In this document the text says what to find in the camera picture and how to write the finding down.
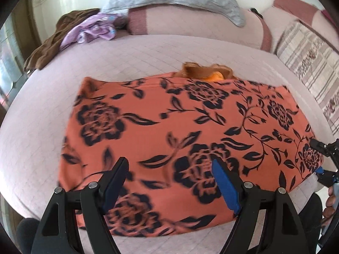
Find orange black floral garment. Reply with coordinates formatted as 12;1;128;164
59;73;324;237

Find brown clothing pile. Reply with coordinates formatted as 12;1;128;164
24;8;100;72

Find person's right hand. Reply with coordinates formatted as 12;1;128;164
322;186;336;219

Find striped floral pillow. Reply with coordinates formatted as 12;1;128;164
275;21;338;137

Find pink quilted mattress cover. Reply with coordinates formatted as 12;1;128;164
0;33;336;254

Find brown orange lace garment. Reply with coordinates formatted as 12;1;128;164
173;62;237;82

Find pink corner cushion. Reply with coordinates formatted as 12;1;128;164
262;0;338;53

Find small black object on bolster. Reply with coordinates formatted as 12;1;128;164
250;8;263;19

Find pink bolster cushion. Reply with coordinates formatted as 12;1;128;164
128;5;272;52

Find purple floral garment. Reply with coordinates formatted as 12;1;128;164
59;13;127;51

